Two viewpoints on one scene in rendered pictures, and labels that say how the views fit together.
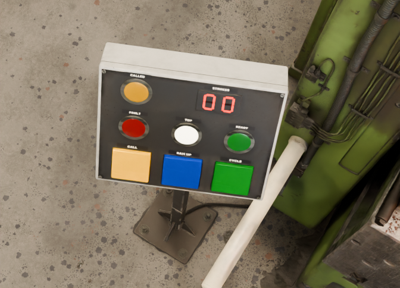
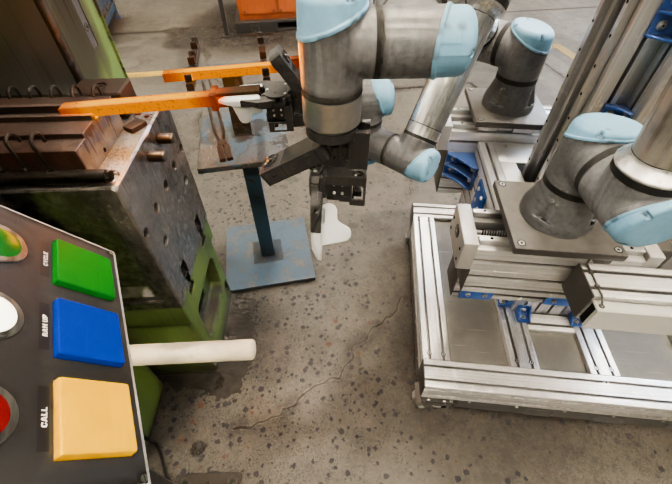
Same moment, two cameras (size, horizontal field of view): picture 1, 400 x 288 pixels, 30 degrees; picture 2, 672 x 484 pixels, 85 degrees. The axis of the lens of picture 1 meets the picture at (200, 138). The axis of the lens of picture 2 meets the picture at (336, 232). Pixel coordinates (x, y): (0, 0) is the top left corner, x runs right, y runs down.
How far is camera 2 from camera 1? 1.10 m
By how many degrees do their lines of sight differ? 54
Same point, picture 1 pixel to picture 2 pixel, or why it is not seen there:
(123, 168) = (108, 427)
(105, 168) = (119, 471)
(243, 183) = (89, 256)
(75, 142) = not seen: outside the picture
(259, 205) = (139, 350)
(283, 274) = (211, 384)
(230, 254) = (207, 347)
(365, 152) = not seen: hidden behind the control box
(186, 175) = (94, 324)
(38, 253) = not seen: outside the picture
